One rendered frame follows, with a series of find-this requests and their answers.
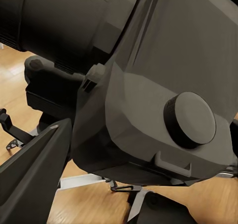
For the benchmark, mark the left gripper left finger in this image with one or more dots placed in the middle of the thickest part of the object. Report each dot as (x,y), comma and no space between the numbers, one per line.
(29,179)

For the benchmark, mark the digital camera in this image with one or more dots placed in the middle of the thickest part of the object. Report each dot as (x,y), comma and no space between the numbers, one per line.
(161,81)

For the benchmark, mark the camera tripod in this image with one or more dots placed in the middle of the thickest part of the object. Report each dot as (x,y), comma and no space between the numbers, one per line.
(54,92)

